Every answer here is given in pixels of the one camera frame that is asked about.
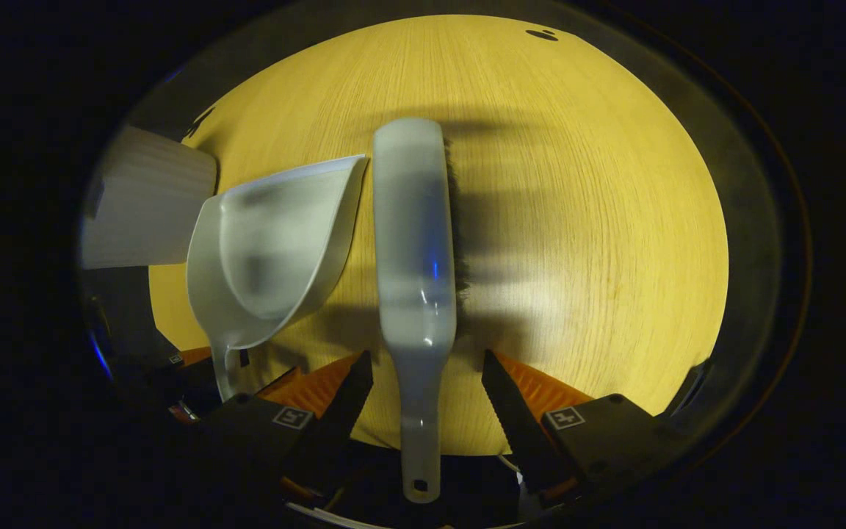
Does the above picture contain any wooden desktop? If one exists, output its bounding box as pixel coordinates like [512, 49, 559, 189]
[148, 15, 730, 456]

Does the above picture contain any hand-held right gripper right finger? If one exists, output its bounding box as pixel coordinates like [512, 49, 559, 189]
[482, 349, 679, 502]

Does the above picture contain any white dustpan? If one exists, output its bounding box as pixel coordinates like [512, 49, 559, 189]
[187, 154, 369, 401]

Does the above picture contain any white garbage bin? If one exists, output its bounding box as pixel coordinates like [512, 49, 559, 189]
[79, 125, 218, 270]

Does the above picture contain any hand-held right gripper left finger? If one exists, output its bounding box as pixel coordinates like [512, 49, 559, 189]
[203, 350, 374, 504]

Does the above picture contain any small white broom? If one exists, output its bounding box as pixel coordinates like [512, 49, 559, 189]
[372, 118, 468, 504]

